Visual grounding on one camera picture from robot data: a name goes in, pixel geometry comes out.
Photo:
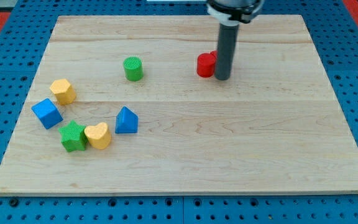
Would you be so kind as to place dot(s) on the blue triangle block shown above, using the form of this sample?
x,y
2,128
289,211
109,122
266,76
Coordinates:
x,y
126,121

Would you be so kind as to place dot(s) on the red cylinder block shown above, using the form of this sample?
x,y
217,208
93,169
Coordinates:
x,y
205,65

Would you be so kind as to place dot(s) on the red block behind rod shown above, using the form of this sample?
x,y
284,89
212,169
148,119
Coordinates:
x,y
214,53

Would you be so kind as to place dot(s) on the green cylinder block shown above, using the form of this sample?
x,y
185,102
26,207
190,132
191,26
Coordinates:
x,y
133,68

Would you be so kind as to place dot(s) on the yellow heart block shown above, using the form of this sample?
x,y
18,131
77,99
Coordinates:
x,y
99,136

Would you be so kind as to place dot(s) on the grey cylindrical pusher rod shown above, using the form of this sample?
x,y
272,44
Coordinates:
x,y
226,46

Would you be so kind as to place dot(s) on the wooden board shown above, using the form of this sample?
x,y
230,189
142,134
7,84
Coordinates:
x,y
274,127

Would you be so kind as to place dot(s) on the green star block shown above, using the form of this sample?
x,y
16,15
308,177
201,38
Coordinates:
x,y
73,137

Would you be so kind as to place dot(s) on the yellow hexagon block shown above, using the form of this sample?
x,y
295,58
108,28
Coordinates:
x,y
63,91

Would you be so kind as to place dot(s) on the blue cube block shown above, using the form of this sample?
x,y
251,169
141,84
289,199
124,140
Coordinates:
x,y
47,113

